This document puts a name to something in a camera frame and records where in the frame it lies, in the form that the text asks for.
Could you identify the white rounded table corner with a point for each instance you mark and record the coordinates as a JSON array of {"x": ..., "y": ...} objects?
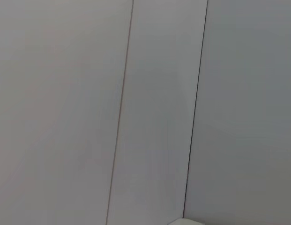
[{"x": 184, "y": 222}]

